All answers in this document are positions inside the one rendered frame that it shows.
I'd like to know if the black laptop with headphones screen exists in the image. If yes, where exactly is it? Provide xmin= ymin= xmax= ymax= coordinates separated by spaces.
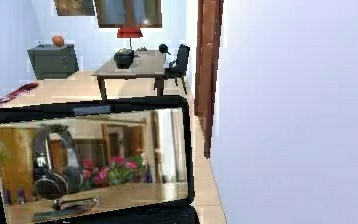
xmin=0 ymin=95 xmax=201 ymax=224

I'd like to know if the black chair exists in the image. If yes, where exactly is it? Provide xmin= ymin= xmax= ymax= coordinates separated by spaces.
xmin=153 ymin=43 xmax=191 ymax=96

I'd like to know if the brown wooden door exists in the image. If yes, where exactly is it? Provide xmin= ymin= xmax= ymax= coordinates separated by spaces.
xmin=194 ymin=0 xmax=225 ymax=159

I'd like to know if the brown wooden table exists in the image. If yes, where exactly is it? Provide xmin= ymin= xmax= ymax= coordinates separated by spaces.
xmin=91 ymin=49 xmax=168 ymax=102

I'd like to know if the small black round object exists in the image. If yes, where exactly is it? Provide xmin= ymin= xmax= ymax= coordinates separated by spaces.
xmin=158 ymin=43 xmax=172 ymax=56

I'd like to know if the black round pot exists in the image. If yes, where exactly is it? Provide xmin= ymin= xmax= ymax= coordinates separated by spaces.
xmin=113 ymin=47 xmax=136 ymax=70

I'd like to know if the red table lamp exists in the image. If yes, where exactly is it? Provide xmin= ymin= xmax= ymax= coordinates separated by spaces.
xmin=116 ymin=27 xmax=144 ymax=50

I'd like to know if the brown framed window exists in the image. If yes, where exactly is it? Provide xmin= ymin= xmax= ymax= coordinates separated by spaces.
xmin=93 ymin=0 xmax=163 ymax=29

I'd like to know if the dark grey cabinet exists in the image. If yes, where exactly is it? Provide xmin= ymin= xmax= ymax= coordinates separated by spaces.
xmin=26 ymin=43 xmax=80 ymax=81

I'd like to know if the orange ball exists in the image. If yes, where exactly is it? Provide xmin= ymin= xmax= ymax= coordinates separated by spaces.
xmin=51 ymin=35 xmax=66 ymax=48

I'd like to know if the dark framed picture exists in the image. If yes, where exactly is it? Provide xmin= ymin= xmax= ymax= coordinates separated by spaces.
xmin=53 ymin=0 xmax=96 ymax=17

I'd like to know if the red cloth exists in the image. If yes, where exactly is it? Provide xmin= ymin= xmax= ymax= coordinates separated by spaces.
xmin=0 ymin=82 xmax=40 ymax=116

